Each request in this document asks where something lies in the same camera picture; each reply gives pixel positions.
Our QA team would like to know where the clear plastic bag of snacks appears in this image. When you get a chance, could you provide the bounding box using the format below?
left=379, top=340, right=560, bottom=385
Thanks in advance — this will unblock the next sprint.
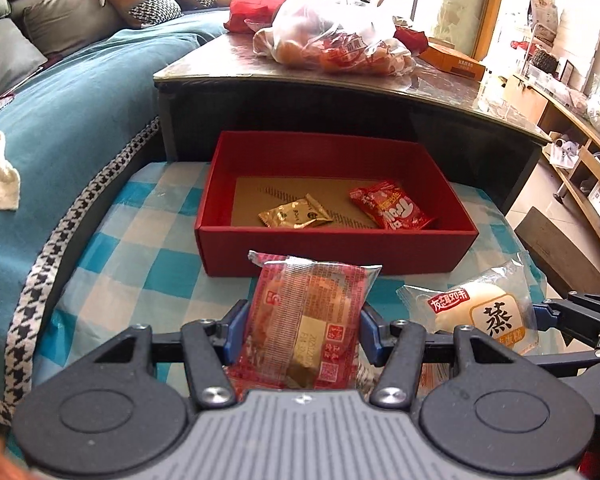
left=252, top=0, right=417, bottom=77

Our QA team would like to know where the wooden window frame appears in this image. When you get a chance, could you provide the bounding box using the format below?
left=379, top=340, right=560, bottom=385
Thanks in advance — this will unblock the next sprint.
left=472, top=0, right=511, bottom=63

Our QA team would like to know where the dark coffee table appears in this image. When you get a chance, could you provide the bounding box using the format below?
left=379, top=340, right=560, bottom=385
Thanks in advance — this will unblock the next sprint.
left=152, top=30, right=553, bottom=216

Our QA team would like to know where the wooden shelf unit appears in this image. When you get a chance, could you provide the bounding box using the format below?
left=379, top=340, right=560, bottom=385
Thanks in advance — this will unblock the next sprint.
left=500, top=45, right=600, bottom=241

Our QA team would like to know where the teal blanket with houndstooth trim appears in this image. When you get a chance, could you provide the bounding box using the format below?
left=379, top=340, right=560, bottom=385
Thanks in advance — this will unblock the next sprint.
left=0, top=7, right=231, bottom=426

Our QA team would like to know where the orange flat box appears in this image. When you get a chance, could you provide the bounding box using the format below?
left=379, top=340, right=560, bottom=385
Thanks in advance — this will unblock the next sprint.
left=420, top=37, right=487, bottom=81

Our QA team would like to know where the dark woven basket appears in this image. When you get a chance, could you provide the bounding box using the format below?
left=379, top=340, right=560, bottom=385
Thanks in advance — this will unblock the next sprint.
left=530, top=45, right=561, bottom=74

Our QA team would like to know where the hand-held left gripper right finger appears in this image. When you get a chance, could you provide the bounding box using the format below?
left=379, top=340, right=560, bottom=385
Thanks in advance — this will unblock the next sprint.
left=361, top=305, right=523, bottom=408

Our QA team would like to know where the white steamed bun packet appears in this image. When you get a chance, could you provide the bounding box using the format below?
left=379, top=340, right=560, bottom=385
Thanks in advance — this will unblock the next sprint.
left=396, top=262, right=540, bottom=356

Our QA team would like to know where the printed paper sheet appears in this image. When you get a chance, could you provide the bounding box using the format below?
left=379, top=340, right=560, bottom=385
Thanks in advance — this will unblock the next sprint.
left=527, top=0, right=559, bottom=27

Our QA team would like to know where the grey green sofa cushion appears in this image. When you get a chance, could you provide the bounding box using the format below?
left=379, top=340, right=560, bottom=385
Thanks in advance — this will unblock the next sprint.
left=0, top=16, right=48, bottom=107

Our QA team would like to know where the red candy packet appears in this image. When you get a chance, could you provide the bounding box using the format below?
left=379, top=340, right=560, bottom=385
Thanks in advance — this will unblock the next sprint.
left=349, top=180, right=437, bottom=231

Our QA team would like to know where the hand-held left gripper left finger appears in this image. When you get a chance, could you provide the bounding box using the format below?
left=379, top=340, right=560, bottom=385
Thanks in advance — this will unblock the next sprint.
left=94, top=300, right=253, bottom=408

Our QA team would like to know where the crumpled red wrapper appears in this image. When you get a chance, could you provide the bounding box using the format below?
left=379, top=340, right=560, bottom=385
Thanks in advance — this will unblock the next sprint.
left=394, top=25, right=429, bottom=57

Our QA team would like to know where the red clear cake packet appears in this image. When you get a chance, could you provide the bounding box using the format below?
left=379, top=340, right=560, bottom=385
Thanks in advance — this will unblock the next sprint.
left=225, top=250, right=383, bottom=393

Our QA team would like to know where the red cardboard box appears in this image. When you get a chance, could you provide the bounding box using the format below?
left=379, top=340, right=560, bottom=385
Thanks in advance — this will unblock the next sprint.
left=195, top=130, right=480, bottom=277

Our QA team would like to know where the gold snack packet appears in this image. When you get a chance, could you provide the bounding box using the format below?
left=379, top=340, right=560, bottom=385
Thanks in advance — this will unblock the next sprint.
left=258, top=193, right=333, bottom=229

